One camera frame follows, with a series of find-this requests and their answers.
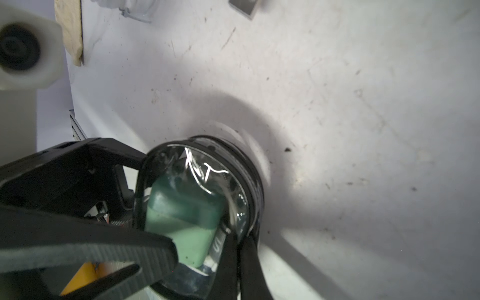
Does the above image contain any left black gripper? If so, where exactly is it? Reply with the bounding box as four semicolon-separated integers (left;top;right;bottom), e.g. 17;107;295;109
1;138;146;229

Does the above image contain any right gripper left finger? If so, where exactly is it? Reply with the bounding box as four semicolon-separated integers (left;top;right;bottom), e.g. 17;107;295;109
1;206;178;300

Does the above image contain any green charger plug front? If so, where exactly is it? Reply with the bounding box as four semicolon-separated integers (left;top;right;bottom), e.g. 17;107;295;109
144;175;226;268

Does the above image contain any beige leather glove table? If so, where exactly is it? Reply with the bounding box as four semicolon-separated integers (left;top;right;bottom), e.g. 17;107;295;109
54;0;83;67

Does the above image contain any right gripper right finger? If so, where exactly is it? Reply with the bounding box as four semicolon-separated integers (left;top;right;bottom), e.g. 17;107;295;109
207;232;273;300

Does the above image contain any clear round case left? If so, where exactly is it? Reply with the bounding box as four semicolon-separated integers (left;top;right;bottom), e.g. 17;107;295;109
93;0;160;23

